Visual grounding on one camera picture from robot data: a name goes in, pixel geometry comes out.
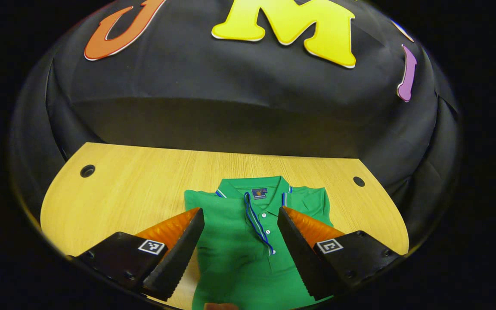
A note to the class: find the black table grommet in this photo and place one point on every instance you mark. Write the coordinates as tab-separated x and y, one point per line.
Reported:
87	171
358	181

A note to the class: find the black backdrop cloth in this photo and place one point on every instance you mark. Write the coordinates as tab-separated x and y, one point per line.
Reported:
230	107

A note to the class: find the green T-shirt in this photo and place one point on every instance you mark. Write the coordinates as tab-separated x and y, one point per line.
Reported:
239	267

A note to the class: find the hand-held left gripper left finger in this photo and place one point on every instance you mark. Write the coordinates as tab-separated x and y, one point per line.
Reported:
179	254

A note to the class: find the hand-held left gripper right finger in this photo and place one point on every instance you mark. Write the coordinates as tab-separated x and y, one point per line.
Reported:
297	254

